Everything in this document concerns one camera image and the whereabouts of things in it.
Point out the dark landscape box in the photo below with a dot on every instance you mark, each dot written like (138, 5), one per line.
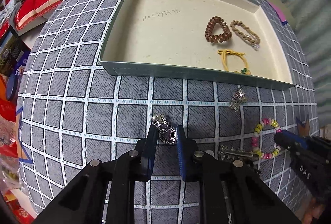
(12, 49)

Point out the silver star hair clip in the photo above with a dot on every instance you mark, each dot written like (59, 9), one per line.
(230, 154)

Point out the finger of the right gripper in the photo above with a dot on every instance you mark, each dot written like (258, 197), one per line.
(290, 141)

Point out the silver heart pendant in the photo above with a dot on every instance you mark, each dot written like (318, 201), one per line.
(166, 132)

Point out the blue snack box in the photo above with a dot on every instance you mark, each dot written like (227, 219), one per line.
(19, 70)

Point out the pile of grey clothes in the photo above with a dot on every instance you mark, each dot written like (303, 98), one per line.
(8, 10)

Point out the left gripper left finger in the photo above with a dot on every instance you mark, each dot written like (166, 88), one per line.
(104, 190)

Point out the cream jewelry tray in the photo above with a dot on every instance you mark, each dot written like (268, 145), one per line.
(166, 38)

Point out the blue lidded jar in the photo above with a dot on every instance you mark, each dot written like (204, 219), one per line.
(11, 85)

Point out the grey checked tablecloth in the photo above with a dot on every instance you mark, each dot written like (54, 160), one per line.
(74, 111)

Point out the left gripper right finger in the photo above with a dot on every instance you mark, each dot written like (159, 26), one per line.
(229, 192)

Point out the teal curtain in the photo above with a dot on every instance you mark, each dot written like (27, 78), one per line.
(312, 28)

